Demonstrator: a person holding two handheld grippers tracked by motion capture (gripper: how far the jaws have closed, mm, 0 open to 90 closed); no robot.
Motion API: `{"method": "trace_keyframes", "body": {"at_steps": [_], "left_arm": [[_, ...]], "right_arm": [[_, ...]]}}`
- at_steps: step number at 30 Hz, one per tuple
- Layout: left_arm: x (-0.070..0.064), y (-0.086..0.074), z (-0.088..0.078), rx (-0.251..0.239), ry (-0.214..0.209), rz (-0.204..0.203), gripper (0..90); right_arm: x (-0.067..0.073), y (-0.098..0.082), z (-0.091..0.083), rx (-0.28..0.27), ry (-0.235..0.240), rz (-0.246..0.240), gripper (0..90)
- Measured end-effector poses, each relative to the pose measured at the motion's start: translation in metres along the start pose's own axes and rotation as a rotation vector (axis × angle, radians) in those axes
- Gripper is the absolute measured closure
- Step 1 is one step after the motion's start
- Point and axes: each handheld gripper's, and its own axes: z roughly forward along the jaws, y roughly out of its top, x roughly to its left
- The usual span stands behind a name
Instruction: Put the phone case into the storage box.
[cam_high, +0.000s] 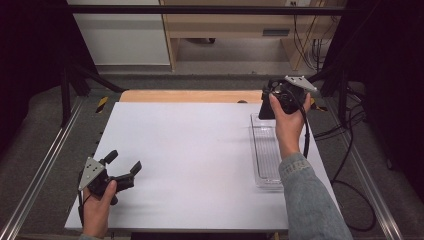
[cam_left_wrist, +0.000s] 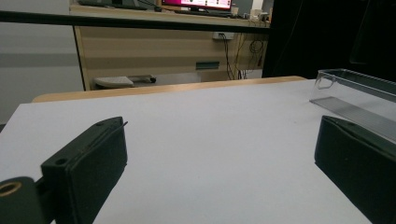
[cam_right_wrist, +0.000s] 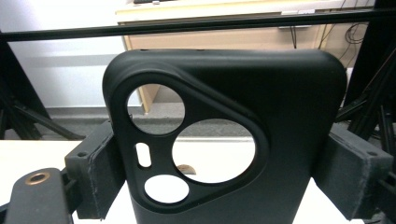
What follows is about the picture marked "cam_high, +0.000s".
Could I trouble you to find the black frame crossbar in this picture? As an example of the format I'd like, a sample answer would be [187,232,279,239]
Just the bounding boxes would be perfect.
[66,4,349,16]

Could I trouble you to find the white table board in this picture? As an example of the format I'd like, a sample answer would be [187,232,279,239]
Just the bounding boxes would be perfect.
[64,101,341,233]

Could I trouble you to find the person's right hand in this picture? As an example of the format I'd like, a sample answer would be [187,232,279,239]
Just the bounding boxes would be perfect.
[268,93,313,161]

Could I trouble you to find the aluminium floor rail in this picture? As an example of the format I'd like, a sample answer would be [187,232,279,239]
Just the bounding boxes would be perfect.
[324,98,404,240]
[0,95,86,240]

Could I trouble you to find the white cabinet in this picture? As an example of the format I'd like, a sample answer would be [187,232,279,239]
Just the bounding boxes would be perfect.
[66,0,171,67]

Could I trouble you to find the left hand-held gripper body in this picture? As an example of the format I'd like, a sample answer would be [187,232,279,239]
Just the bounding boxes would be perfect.
[77,156,136,206]

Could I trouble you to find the person's left hand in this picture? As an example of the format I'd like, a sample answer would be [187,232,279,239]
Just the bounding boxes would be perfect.
[81,179,118,239]

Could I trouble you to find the light wooden table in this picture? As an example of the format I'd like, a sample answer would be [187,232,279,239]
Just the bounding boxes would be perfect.
[119,89,268,104]

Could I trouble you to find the clear plastic packaging box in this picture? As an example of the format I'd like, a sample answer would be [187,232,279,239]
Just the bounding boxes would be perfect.
[249,112,294,192]

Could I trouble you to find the dark curtain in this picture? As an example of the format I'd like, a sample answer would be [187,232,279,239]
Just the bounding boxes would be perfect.
[0,0,98,153]
[324,0,424,196]

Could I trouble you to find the black floor cables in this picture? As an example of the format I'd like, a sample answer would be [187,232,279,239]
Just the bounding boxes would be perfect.
[313,84,368,141]

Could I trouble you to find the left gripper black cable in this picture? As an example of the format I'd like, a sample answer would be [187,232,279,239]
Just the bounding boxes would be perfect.
[77,189,93,228]

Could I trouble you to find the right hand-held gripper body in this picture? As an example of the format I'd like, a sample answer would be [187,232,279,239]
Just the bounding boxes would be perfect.
[263,75,319,115]

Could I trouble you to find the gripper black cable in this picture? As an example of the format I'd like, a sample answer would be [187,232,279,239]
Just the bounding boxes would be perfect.
[77,189,93,228]
[293,95,377,233]

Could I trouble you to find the hanging black cable bundle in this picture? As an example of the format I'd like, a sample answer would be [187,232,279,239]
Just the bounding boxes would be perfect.
[291,13,338,73]

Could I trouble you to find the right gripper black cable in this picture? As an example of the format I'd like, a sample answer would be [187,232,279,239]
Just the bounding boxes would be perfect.
[293,95,377,233]

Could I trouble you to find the light wooden desk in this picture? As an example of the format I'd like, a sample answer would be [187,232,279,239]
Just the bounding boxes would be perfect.
[159,0,348,72]

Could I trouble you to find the black diagonal frame brace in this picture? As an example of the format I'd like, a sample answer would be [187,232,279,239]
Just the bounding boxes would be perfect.
[308,65,338,84]
[71,64,127,94]

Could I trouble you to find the black frame post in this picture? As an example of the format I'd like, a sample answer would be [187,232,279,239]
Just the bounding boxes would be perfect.
[337,68,349,125]
[59,64,73,128]

